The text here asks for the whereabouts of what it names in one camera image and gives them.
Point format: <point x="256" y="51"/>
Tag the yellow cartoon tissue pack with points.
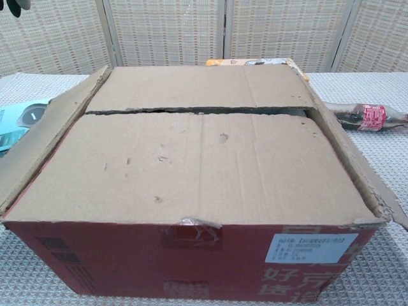
<point x="255" y="61"/>

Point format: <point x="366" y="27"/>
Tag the teal speaker product box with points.
<point x="16" y="127"/>

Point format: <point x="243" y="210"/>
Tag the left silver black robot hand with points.
<point x="12" y="6"/>

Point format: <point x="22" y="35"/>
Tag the beige woven tablecloth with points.
<point x="382" y="153"/>

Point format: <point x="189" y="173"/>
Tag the red cardboard shipping box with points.
<point x="191" y="159"/>

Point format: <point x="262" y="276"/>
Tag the cola bottle with red label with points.
<point x="373" y="116"/>

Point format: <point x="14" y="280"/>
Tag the woven folding screen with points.
<point x="159" y="32"/>

